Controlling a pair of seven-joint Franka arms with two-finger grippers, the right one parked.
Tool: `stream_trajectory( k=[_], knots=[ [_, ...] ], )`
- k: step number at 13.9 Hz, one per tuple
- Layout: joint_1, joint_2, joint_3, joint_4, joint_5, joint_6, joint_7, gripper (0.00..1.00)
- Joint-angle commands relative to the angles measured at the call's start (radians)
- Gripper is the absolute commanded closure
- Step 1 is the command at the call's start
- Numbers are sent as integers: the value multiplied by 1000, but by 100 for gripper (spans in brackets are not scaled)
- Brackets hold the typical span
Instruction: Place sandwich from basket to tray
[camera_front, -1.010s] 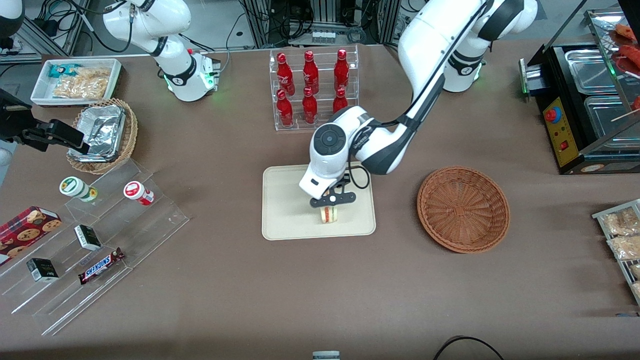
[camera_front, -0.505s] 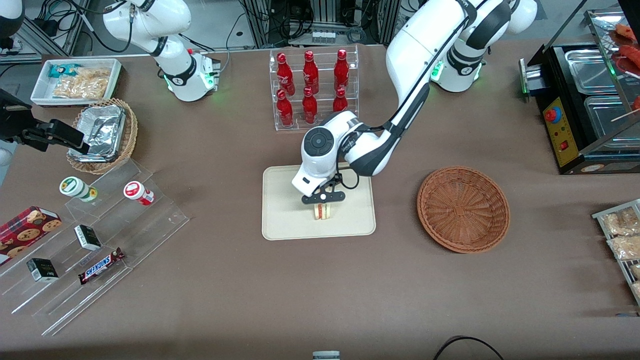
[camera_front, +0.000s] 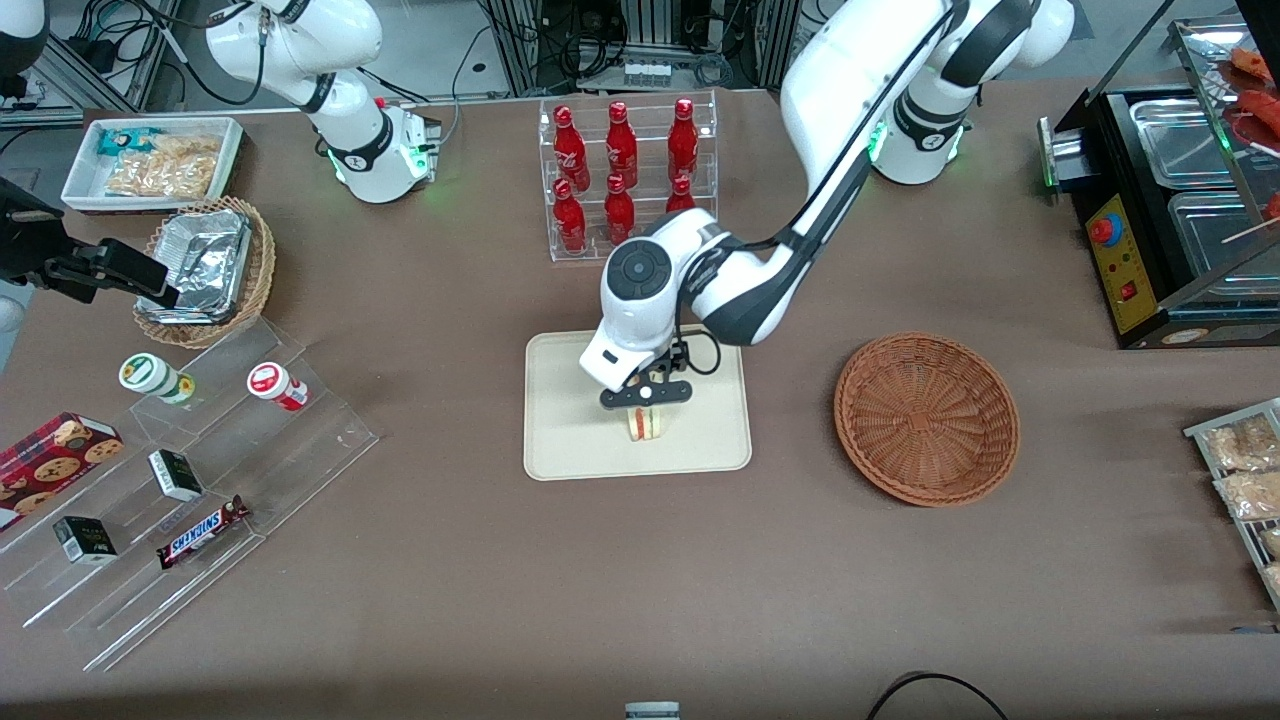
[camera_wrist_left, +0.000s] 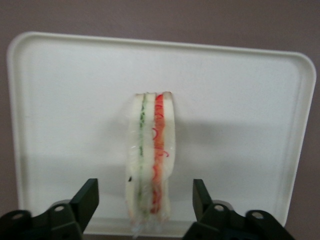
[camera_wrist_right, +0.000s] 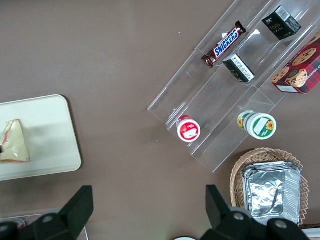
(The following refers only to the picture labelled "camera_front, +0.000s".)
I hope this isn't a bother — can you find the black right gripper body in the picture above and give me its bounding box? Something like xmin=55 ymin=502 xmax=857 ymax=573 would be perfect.
xmin=0 ymin=178 xmax=101 ymax=301

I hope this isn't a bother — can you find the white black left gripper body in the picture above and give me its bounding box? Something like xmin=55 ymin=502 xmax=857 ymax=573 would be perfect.
xmin=579 ymin=335 xmax=693 ymax=412

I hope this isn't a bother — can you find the beige plastic serving tray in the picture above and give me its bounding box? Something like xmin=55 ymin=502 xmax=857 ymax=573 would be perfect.
xmin=523 ymin=323 xmax=753 ymax=482

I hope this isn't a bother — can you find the light wicker basket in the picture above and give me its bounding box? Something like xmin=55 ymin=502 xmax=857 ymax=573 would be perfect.
xmin=133 ymin=196 xmax=276 ymax=349

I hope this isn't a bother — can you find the round brown wicker basket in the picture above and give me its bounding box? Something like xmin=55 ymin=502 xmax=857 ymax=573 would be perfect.
xmin=834 ymin=331 xmax=1021 ymax=508

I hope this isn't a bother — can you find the tray of packaged snacks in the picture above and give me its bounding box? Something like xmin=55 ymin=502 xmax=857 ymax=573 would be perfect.
xmin=1185 ymin=398 xmax=1280 ymax=611

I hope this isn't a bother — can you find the aluminium foil container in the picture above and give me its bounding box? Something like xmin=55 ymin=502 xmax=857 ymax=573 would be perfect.
xmin=135 ymin=208 xmax=253 ymax=326

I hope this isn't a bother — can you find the white rectangular snack bin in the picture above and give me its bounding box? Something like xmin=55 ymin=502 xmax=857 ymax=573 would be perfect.
xmin=62 ymin=117 xmax=244 ymax=213

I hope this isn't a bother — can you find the green lid cup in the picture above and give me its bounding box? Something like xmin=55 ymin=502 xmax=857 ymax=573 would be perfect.
xmin=119 ymin=353 xmax=196 ymax=406

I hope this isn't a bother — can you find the clear bag of chips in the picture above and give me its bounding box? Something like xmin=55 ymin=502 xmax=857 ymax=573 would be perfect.
xmin=105 ymin=135 xmax=223 ymax=199

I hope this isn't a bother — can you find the teal snack packet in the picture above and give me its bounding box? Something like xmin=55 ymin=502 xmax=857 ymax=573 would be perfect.
xmin=97 ymin=127 xmax=161 ymax=157

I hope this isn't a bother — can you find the clear acrylic bottle rack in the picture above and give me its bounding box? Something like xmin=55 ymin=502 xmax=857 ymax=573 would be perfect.
xmin=539 ymin=89 xmax=719 ymax=264

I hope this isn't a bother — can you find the red lid cup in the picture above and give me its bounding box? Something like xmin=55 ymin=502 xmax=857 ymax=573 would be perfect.
xmin=247 ymin=362 xmax=310 ymax=412

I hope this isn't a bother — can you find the small black box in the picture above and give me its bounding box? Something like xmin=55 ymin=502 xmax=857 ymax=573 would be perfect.
xmin=53 ymin=516 xmax=118 ymax=565
xmin=148 ymin=449 xmax=204 ymax=502

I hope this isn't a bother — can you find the red cookie box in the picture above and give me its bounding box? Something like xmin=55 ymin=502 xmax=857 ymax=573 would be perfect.
xmin=0 ymin=412 xmax=125 ymax=532

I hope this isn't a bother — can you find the clear acrylic stepped display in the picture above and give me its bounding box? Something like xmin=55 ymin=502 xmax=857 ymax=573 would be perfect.
xmin=0 ymin=318 xmax=379 ymax=673

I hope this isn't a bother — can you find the Snickers chocolate bar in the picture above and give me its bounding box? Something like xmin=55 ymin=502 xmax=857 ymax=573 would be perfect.
xmin=157 ymin=496 xmax=250 ymax=570

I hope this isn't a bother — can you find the black food warmer cabinet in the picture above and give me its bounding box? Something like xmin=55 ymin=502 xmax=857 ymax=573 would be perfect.
xmin=1040 ymin=15 xmax=1280 ymax=351

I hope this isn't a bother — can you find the steel warmer pan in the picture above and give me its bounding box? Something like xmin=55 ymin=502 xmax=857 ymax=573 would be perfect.
xmin=1168 ymin=190 xmax=1280 ymax=277
xmin=1130 ymin=98 xmax=1237 ymax=191

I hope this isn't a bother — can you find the red sausage on skewer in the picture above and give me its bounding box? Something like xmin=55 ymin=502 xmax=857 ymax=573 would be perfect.
xmin=1233 ymin=47 xmax=1280 ymax=87
xmin=1235 ymin=90 xmax=1280 ymax=153

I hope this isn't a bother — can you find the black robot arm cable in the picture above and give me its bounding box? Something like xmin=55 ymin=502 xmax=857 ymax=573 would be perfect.
xmin=676 ymin=0 xmax=966 ymax=377

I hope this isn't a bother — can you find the black cable loop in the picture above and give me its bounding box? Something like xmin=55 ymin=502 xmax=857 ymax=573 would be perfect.
xmin=865 ymin=671 xmax=1011 ymax=720

